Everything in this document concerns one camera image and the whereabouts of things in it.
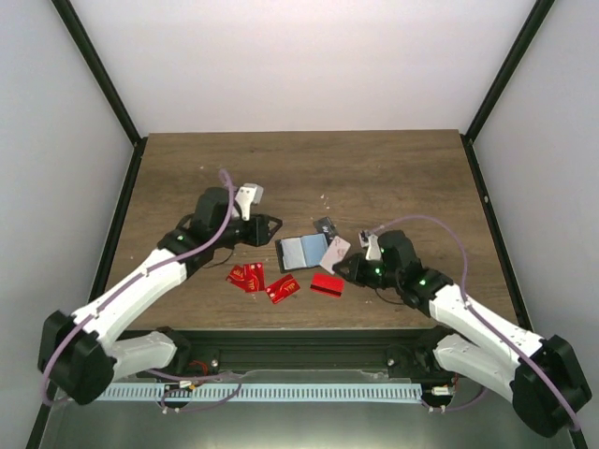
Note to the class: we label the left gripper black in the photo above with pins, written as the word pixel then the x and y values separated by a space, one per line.
pixel 260 238

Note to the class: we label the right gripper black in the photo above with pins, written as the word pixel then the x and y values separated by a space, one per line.
pixel 357 270

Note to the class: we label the white card red print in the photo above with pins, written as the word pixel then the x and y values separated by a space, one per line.
pixel 334 254

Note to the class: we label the black leather card holder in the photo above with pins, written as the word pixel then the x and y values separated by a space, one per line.
pixel 301 252

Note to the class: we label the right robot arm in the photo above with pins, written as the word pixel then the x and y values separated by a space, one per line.
pixel 540 377

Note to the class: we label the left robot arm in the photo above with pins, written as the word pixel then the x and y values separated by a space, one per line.
pixel 83 352

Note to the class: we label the red magnetic stripe card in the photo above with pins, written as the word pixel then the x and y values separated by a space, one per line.
pixel 327 285

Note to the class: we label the black VIP card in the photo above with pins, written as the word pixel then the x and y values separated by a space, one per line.
pixel 326 226

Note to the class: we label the red VIP card overlapped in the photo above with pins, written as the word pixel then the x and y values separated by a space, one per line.
pixel 254 278

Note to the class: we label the red VIP card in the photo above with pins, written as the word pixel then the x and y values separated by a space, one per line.
pixel 282 289

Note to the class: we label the metal sheet front panel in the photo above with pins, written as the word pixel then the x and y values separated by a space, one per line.
pixel 474 420

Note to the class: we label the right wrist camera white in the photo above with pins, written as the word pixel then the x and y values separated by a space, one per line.
pixel 369 243

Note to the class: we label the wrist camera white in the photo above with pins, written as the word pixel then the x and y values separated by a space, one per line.
pixel 247 196
pixel 369 243

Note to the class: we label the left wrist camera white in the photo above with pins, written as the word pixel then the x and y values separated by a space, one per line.
pixel 247 196

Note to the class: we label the black aluminium frame rail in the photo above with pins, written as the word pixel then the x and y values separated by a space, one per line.
pixel 396 353

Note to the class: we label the light blue slotted cable duct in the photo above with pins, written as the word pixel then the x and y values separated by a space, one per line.
pixel 208 393

